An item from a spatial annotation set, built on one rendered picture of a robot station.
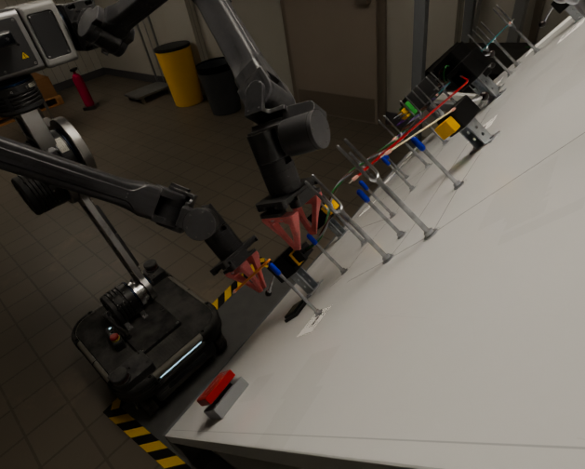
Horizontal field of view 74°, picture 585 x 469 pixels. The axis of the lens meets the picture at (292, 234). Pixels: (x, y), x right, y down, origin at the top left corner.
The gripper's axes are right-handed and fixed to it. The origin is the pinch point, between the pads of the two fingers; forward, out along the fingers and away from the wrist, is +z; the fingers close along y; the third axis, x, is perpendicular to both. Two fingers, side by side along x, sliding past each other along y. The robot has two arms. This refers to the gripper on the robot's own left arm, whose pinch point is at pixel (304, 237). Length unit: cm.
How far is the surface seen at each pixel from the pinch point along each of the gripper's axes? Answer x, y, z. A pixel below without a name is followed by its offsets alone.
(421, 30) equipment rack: 1, 88, -25
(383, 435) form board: -31.7, -35.4, -6.3
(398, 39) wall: 87, 293, -24
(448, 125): -24.5, 9.5, -11.7
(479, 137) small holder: -27.4, 12.3, -8.4
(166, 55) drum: 355, 287, -102
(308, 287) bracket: 1.2, -2.4, 8.8
